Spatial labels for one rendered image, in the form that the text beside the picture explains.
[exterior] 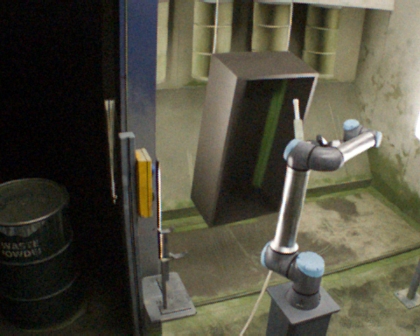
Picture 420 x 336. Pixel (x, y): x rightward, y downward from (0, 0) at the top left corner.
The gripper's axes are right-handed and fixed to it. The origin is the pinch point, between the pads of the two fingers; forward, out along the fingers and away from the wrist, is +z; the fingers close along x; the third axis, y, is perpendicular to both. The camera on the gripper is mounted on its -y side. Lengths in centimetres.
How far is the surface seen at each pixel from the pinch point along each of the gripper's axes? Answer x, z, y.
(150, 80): -7, 71, -70
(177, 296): -92, 65, -10
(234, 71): 35, 34, -32
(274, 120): 62, 12, 46
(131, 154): -61, 69, -83
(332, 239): 14, -34, 155
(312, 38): 177, -31, 62
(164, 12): 140, 93, -8
